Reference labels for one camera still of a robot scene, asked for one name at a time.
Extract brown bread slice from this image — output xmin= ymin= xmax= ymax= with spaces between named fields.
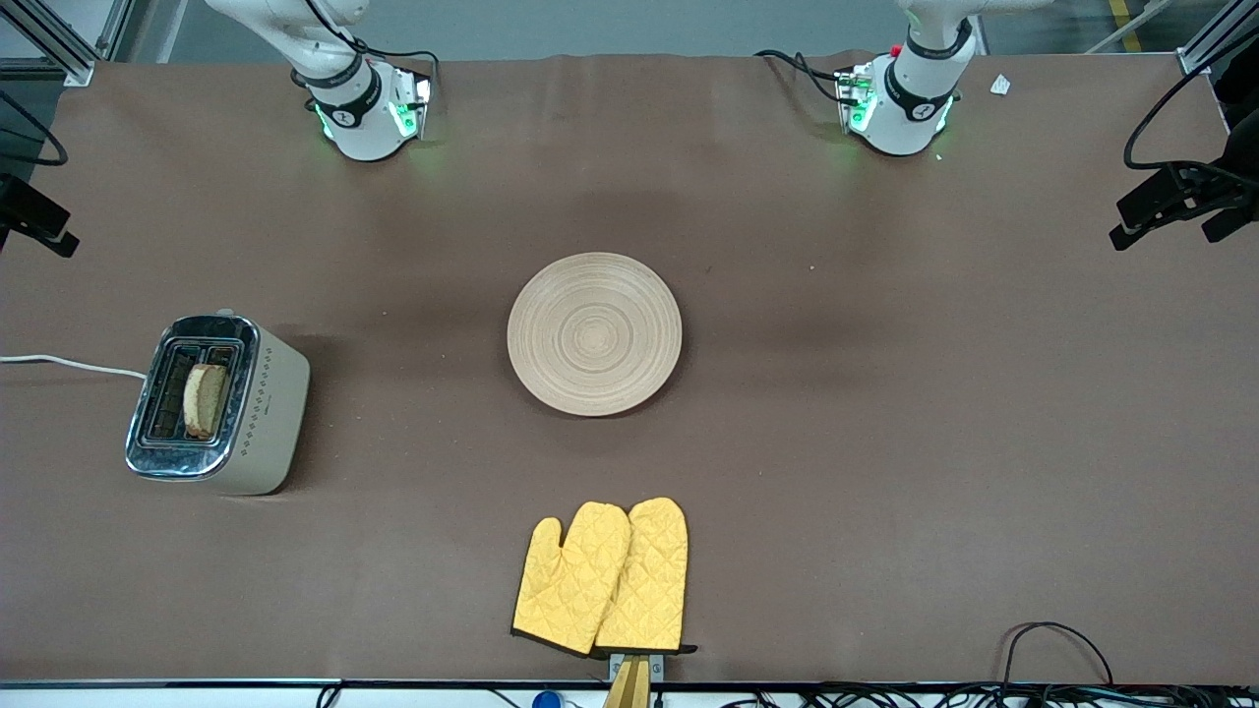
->
xmin=183 ymin=363 xmax=230 ymax=440

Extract round wooden plate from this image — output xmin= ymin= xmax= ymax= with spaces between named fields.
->
xmin=507 ymin=252 xmax=684 ymax=418

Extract beige chrome two-slot toaster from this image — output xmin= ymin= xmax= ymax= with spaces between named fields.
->
xmin=125 ymin=310 xmax=312 ymax=497

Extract brown table cover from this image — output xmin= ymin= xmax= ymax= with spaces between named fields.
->
xmin=0 ymin=51 xmax=1259 ymax=686

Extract yellow quilted oven mitt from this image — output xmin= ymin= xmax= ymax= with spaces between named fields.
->
xmin=594 ymin=497 xmax=697 ymax=656
xmin=511 ymin=501 xmax=632 ymax=658

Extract wooden stick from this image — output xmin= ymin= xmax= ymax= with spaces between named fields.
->
xmin=602 ymin=657 xmax=652 ymax=708

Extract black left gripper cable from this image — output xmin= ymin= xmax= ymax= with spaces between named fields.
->
xmin=1123 ymin=57 xmax=1232 ymax=176

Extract aluminium frame profile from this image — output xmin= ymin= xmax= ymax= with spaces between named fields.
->
xmin=0 ymin=0 xmax=134 ymax=88
xmin=1175 ymin=0 xmax=1259 ymax=76

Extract white toaster power cord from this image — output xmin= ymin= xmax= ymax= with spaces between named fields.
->
xmin=0 ymin=354 xmax=149 ymax=381

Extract black left arm base cable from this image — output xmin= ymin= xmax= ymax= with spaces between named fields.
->
xmin=754 ymin=49 xmax=849 ymax=105

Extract black arm base cable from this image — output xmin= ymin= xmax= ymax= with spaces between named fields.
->
xmin=305 ymin=0 xmax=444 ymax=78
xmin=754 ymin=49 xmax=849 ymax=105

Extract black right arm base cable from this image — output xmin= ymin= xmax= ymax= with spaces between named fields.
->
xmin=305 ymin=0 xmax=444 ymax=78

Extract black looped cable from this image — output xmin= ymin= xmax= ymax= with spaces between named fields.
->
xmin=1001 ymin=621 xmax=1115 ymax=689

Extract black cable bundle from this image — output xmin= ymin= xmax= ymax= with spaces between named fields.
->
xmin=723 ymin=683 xmax=1259 ymax=708

